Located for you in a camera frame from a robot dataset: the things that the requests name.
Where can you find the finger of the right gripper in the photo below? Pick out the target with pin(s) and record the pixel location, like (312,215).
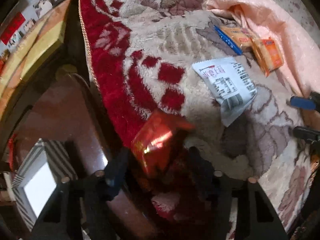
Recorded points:
(302,103)
(306,134)

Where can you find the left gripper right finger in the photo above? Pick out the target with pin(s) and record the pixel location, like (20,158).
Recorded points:
(200,169)

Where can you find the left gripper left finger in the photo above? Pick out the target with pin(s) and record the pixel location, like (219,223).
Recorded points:
(115,173)

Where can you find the red foil snack packet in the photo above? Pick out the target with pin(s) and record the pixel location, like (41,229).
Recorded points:
(158,140)

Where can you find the orange cracker pack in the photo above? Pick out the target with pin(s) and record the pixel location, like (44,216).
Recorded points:
(268,54)

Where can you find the white barcode snack packet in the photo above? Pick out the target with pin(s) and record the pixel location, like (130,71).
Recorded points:
(230,85)

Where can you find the blue cracker pack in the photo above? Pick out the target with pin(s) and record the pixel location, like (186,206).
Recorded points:
(239,39)

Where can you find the chevron patterned white tray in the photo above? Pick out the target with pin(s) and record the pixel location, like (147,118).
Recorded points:
(43,168)

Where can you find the dark wooden chair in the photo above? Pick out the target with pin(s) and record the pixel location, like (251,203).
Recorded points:
(66,112)

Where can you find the pink plastic bag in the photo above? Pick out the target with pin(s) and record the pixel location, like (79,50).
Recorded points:
(267,19)

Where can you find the red floral blanket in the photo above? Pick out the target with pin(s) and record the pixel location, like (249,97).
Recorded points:
(140,55)

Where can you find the framed wedding photo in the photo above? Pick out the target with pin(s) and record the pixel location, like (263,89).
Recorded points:
(41,7)

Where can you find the red banner on wall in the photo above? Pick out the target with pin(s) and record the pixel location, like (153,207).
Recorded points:
(13,26)

